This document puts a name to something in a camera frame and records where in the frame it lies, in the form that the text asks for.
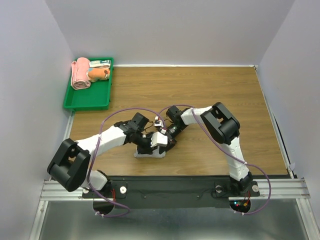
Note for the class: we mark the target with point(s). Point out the aluminium frame rail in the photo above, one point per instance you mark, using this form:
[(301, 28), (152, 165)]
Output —
[(280, 189)]

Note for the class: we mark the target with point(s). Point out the rolled white blue towel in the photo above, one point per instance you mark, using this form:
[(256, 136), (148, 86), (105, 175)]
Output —
[(100, 63)]

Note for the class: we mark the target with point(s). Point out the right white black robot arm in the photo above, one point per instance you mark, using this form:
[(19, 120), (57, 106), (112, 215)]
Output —
[(222, 127)]

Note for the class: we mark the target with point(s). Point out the yellow green towel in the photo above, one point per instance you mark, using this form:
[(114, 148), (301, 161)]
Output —
[(155, 154)]

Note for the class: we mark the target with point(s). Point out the green plastic tray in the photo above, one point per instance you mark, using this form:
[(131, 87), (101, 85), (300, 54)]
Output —
[(96, 97)]

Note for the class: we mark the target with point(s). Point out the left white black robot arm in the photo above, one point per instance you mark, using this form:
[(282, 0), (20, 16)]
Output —
[(70, 164)]

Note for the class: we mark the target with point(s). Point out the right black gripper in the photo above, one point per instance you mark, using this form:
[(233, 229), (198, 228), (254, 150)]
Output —
[(171, 141)]

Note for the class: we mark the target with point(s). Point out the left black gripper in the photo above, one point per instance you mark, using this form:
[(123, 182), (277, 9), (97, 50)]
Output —
[(146, 149)]

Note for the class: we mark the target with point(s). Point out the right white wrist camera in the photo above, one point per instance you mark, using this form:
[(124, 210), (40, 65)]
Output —
[(159, 125)]

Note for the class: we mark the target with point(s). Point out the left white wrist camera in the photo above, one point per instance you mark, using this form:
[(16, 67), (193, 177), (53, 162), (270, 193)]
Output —
[(158, 140)]

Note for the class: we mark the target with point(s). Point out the orange polka dot towel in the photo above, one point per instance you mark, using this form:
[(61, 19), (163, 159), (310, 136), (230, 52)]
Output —
[(95, 74)]

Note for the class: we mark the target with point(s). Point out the rolled pink towel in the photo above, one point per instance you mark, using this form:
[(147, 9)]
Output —
[(79, 78)]

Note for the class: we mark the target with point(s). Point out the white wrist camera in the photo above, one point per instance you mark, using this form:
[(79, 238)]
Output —
[(158, 140), (159, 125)]

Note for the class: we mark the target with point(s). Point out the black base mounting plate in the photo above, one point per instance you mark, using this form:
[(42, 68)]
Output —
[(164, 192)]

